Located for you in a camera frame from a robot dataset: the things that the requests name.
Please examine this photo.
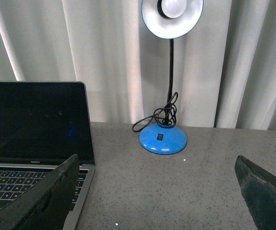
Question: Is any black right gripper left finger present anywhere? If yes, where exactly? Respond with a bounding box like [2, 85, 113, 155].
[0, 154, 79, 230]

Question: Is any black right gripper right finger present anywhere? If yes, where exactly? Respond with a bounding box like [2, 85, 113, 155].
[234, 155, 276, 230]

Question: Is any silver laptop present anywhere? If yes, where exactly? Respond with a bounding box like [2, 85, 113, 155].
[0, 81, 95, 230]

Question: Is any white curtain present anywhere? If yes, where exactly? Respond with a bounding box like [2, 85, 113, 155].
[0, 0, 276, 130]

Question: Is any blue desk lamp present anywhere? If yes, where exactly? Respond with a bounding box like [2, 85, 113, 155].
[138, 0, 204, 155]

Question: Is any black lamp cable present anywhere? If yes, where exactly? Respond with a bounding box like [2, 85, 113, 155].
[132, 92, 179, 133]

